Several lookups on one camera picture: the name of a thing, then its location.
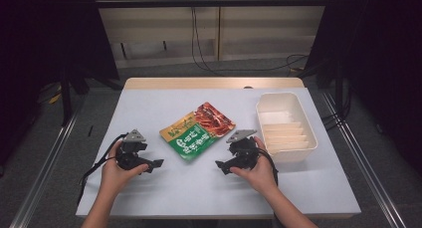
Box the white table mat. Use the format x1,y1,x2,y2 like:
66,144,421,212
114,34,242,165
75,87,362,220

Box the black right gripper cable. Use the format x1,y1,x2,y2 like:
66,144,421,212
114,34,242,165
254,147,280,186

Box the black curtain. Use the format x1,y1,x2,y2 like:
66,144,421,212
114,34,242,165
0,0,121,169
303,0,422,176

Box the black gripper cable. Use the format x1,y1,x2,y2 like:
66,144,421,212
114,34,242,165
254,147,280,186
77,133,129,206

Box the black horizontal bar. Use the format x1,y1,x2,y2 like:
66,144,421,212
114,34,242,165
94,0,330,9

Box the black floor cables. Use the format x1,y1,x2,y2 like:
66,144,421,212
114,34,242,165
320,88,354,132

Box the green and red snack packet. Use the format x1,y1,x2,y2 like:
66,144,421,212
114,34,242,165
158,102,237,162

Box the metal floor rail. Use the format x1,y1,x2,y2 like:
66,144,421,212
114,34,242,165
9,94,88,228
320,92,407,228

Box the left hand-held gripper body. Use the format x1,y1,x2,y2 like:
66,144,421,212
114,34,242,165
115,128,152,171

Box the person's left hand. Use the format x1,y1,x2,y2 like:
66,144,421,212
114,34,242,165
100,141,149,198

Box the white plastic bin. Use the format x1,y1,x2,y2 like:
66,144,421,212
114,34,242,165
255,92,318,163

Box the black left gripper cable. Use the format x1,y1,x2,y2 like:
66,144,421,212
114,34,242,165
77,133,129,206

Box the person's right hand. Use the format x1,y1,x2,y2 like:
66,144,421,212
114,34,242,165
229,136,279,196

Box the black wall cable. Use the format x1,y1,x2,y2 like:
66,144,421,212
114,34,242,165
190,6,311,74

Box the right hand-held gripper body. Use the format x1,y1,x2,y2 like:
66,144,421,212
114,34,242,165
226,128,261,171

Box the black metal stand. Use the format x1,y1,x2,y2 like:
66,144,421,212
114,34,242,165
59,67,88,127

